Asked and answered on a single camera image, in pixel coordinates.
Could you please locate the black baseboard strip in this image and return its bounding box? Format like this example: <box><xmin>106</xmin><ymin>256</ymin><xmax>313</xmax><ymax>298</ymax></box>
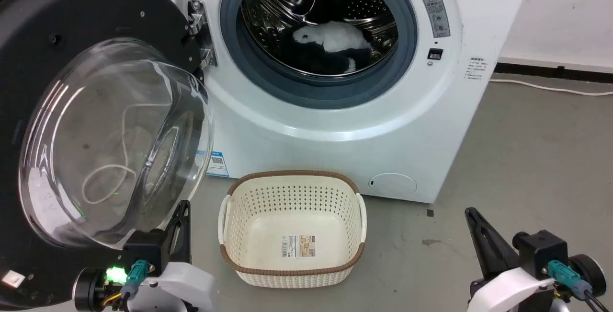
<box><xmin>493</xmin><ymin>61</ymin><xmax>613</xmax><ymax>84</ymax></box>

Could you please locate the black fluffy garment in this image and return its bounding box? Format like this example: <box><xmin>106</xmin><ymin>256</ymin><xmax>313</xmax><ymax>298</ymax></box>
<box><xmin>282</xmin><ymin>45</ymin><xmax>375</xmax><ymax>76</ymax></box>

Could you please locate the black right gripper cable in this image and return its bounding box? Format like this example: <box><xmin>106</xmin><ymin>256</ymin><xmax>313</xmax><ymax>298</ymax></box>
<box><xmin>582</xmin><ymin>288</ymin><xmax>613</xmax><ymax>312</ymax></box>

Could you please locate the black washer door with glass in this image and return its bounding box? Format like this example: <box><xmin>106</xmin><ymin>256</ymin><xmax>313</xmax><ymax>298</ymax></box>
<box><xmin>0</xmin><ymin>0</ymin><xmax>215</xmax><ymax>311</ymax></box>

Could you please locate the white front-load washing machine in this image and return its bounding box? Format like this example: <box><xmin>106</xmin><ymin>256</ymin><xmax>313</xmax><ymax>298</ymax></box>
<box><xmin>176</xmin><ymin>0</ymin><xmax>538</xmax><ymax>205</ymax></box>

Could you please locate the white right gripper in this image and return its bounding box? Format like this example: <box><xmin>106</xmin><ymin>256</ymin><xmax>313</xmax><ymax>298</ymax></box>
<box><xmin>464</xmin><ymin>207</ymin><xmax>608</xmax><ymax>312</ymax></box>

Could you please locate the white looped cord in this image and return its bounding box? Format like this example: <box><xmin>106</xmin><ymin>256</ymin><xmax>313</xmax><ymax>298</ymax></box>
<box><xmin>81</xmin><ymin>104</ymin><xmax>166</xmax><ymax>206</ymax></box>

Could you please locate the teal left camera connector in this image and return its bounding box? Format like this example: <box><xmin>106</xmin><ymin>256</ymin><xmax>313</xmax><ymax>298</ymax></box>
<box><xmin>120</xmin><ymin>259</ymin><xmax>149</xmax><ymax>301</ymax></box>

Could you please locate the grey warning sticker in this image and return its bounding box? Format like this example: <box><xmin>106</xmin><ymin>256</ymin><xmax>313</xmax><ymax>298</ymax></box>
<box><xmin>421</xmin><ymin>0</ymin><xmax>452</xmax><ymax>39</ymax></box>

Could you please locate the blue white QR label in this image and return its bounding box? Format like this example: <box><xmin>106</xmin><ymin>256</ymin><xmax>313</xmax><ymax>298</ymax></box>
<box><xmin>195</xmin><ymin>150</ymin><xmax>230</xmax><ymax>178</ymax></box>

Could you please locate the metal door hinge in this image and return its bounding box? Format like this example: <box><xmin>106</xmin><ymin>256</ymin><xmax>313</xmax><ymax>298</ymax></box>
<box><xmin>186</xmin><ymin>0</ymin><xmax>219</xmax><ymax>69</ymax></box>

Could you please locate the white floor cable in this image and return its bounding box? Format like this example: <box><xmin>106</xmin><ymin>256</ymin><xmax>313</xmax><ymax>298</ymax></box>
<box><xmin>488</xmin><ymin>78</ymin><xmax>613</xmax><ymax>97</ymax></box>

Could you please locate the white plush toy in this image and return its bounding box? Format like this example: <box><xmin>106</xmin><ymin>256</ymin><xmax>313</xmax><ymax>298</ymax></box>
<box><xmin>292</xmin><ymin>21</ymin><xmax>374</xmax><ymax>55</ymax></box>

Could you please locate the cream plastic laundry basket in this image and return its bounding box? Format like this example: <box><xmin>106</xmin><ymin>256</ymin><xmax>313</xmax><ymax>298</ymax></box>
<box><xmin>218</xmin><ymin>170</ymin><xmax>368</xmax><ymax>289</ymax></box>

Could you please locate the teal right camera connector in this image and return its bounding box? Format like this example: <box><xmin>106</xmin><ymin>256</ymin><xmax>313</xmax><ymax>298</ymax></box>
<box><xmin>547</xmin><ymin>259</ymin><xmax>594</xmax><ymax>301</ymax></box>

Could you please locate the white square plastic piece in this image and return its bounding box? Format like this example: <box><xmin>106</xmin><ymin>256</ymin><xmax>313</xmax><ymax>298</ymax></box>
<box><xmin>0</xmin><ymin>271</ymin><xmax>25</xmax><ymax>289</ymax></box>

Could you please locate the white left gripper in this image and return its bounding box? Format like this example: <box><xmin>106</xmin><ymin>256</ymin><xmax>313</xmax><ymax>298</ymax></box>
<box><xmin>73</xmin><ymin>200</ymin><xmax>217</xmax><ymax>312</ymax></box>

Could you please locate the small printed text sticker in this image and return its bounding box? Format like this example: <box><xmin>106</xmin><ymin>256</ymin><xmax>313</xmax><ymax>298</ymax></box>
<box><xmin>463</xmin><ymin>56</ymin><xmax>487</xmax><ymax>82</ymax></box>

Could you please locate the teal camera connector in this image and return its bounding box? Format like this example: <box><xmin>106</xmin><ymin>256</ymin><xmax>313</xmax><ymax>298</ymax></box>
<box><xmin>120</xmin><ymin>259</ymin><xmax>149</xmax><ymax>301</ymax></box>
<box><xmin>547</xmin><ymin>259</ymin><xmax>594</xmax><ymax>301</ymax></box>

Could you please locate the round filter cover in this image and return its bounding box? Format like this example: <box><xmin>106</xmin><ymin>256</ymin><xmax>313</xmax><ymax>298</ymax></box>
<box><xmin>367</xmin><ymin>173</ymin><xmax>418</xmax><ymax>197</ymax></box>

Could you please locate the paper basket label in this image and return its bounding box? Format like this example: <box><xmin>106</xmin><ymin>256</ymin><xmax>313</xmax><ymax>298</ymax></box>
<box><xmin>281</xmin><ymin>234</ymin><xmax>317</xmax><ymax>259</ymax></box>

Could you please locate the steel perforated drum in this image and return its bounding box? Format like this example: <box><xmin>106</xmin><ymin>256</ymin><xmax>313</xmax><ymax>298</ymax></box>
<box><xmin>239</xmin><ymin>0</ymin><xmax>399</xmax><ymax>79</ymax></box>

